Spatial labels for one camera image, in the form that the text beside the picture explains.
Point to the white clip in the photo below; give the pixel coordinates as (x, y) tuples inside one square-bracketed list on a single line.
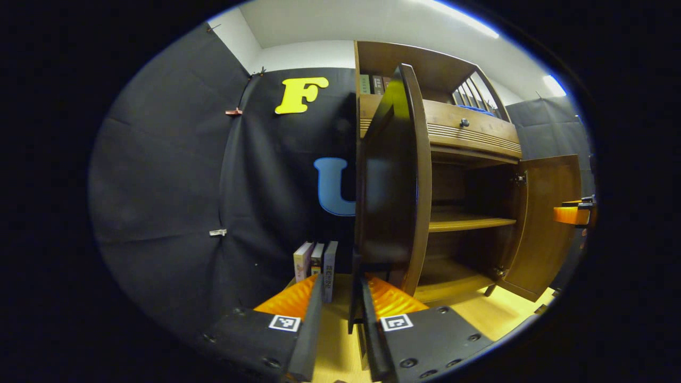
[(217, 232)]

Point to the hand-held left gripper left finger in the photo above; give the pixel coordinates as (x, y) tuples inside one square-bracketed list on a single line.
[(306, 340)]

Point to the wooden double-door shoe cabinet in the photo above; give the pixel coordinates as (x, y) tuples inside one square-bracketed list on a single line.
[(452, 69)]

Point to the pink clip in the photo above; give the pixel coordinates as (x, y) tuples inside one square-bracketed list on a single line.
[(233, 111)]

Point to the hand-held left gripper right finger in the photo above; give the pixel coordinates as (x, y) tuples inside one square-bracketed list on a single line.
[(375, 351)]

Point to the wooden shoe cabinet door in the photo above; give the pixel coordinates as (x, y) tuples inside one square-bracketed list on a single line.
[(545, 234), (391, 186)]

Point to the dark brown book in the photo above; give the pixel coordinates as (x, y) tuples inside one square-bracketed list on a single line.
[(377, 85)]

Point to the metal door hinge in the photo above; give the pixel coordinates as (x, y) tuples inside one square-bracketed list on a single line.
[(519, 178)]

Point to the wooden ribbed drawer front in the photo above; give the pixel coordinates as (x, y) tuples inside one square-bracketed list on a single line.
[(479, 130)]

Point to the wooden inner cabinet shelf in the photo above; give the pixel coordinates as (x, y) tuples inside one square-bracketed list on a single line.
[(463, 221)]

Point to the small ceiling light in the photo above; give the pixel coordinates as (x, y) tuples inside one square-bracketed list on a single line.
[(554, 85)]

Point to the dark spine book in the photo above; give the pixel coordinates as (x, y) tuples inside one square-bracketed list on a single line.
[(317, 258)]

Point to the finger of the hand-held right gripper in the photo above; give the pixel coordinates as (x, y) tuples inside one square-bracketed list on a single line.
[(566, 215)]

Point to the blue towel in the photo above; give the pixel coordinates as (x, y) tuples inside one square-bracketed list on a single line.
[(476, 110)]

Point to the black backdrop cloth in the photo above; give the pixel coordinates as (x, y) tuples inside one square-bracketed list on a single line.
[(170, 186), (548, 127)]

